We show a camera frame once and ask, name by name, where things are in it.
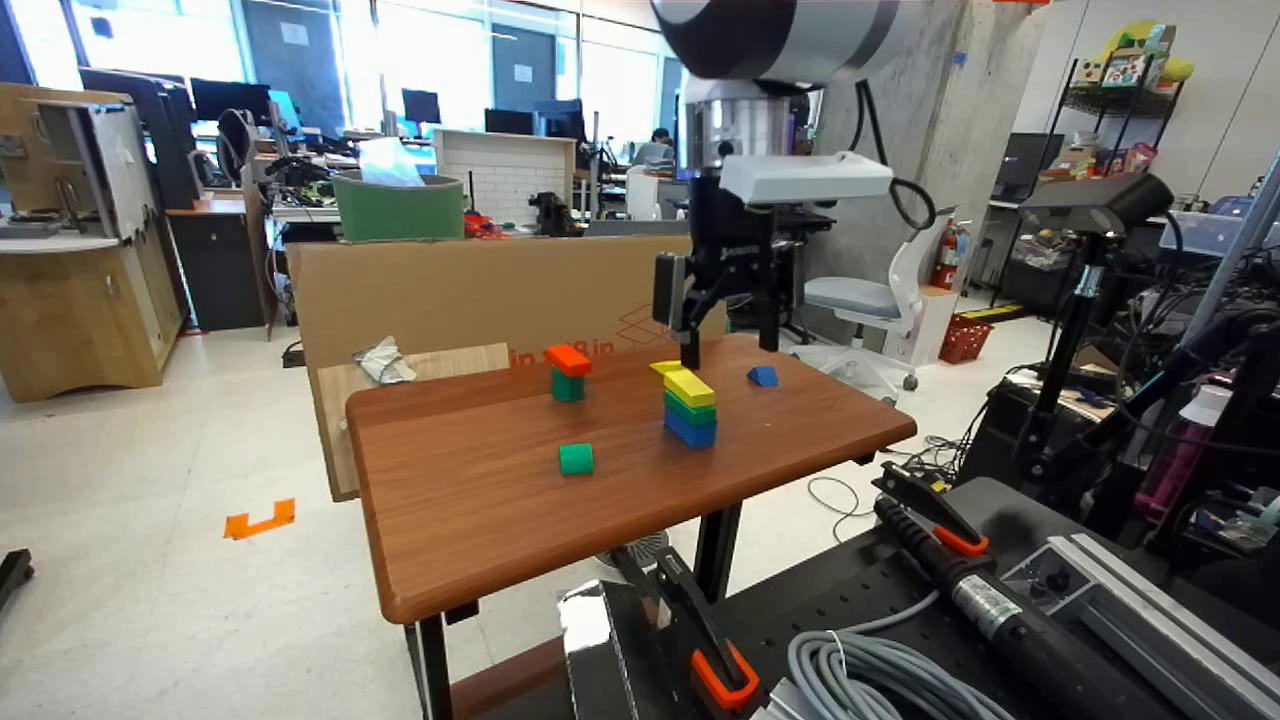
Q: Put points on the blue flat block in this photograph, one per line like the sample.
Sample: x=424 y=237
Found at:
x=689 y=432

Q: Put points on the green box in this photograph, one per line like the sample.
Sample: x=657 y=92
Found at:
x=399 y=210

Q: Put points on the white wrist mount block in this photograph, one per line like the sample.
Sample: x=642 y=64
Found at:
x=804 y=178

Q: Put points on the shiny dark metal beam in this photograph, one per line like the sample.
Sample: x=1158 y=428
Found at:
x=600 y=645

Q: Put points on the small blue block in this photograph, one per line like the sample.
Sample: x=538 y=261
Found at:
x=761 y=379

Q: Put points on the grey slanted pole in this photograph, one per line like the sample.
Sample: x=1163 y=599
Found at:
x=1243 y=252

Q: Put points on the black clamp with orange grip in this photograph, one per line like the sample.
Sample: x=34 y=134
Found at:
x=724 y=684
x=961 y=542

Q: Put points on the brown cardboard box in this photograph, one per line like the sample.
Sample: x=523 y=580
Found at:
x=441 y=285

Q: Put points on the crumpled white paper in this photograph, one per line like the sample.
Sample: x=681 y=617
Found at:
x=387 y=361

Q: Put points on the black table leg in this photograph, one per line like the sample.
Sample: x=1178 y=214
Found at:
x=435 y=664
x=716 y=553

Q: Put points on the white office chair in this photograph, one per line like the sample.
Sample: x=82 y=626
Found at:
x=861 y=297

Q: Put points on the black office cabinet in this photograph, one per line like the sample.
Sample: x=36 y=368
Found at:
x=222 y=265

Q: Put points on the black computer monitor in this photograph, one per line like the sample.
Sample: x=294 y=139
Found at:
x=509 y=122
x=423 y=106
x=228 y=99

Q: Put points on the black tripod stand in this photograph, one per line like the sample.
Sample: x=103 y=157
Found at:
x=1067 y=347

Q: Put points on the green cube block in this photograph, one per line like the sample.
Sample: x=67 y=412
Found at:
x=566 y=388

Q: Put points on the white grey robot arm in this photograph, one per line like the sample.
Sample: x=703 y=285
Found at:
x=803 y=33

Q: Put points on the shelf with colourful toys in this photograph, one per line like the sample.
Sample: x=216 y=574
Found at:
x=1124 y=80

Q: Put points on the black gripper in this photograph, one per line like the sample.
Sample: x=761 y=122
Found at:
x=741 y=252

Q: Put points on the green half-round block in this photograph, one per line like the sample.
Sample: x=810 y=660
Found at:
x=575 y=457

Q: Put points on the yellow wedge block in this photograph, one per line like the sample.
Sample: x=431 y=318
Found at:
x=661 y=364

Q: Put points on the orange flat block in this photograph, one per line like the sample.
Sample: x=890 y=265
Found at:
x=569 y=356

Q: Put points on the white panel box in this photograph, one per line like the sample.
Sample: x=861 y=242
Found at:
x=504 y=172

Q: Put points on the orange floor bracket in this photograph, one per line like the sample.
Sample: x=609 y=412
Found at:
x=262 y=521

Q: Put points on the green flat block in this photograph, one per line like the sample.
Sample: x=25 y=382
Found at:
x=689 y=412

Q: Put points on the aluminium profile rail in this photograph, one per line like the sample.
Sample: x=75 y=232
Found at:
x=1173 y=643

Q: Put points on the red basket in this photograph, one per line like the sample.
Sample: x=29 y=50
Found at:
x=965 y=339

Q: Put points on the light wooden cabinet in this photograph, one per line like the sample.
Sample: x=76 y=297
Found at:
x=82 y=323

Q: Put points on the wooden lower table shelf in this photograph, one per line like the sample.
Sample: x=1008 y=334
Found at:
x=504 y=682

